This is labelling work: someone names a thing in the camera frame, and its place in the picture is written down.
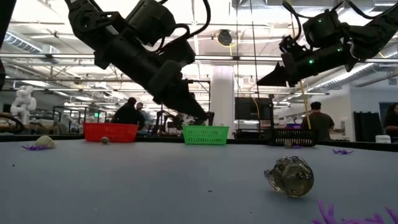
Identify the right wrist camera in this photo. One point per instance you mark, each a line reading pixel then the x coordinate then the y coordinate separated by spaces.
pixel 292 46

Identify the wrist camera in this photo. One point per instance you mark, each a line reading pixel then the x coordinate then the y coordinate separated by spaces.
pixel 292 46
pixel 178 53

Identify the red plastic basket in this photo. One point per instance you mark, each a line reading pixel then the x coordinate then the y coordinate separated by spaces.
pixel 109 132

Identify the black monitor screen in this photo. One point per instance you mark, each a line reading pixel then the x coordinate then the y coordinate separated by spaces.
pixel 252 109

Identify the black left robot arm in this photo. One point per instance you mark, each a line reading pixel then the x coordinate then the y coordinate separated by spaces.
pixel 93 25

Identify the white container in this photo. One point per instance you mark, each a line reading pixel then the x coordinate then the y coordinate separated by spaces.
pixel 383 139

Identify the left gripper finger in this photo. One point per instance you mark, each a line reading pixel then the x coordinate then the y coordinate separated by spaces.
pixel 189 104

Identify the person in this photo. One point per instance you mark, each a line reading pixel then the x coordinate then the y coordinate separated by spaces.
pixel 317 121
pixel 127 113
pixel 392 121
pixel 140 106

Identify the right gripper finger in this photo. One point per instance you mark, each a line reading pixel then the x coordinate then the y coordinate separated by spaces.
pixel 275 79

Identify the translucent smoky plastic skull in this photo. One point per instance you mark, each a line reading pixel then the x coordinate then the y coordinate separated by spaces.
pixel 290 177
pixel 288 144
pixel 105 140

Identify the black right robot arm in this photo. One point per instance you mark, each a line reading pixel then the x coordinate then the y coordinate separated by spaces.
pixel 373 34

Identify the green plastic basket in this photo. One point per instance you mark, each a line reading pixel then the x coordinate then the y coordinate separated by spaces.
pixel 206 134

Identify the purple plastic spider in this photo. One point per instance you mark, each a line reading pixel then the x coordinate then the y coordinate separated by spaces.
pixel 33 147
pixel 297 147
pixel 342 152
pixel 326 214

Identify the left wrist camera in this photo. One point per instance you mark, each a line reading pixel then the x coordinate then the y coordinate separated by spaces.
pixel 178 53

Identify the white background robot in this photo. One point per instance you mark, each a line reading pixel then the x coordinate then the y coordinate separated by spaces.
pixel 23 102

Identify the black plastic basket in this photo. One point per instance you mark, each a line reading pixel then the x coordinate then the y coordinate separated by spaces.
pixel 295 138

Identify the cream plastic skull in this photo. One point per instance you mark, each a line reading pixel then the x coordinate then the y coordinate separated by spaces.
pixel 45 141

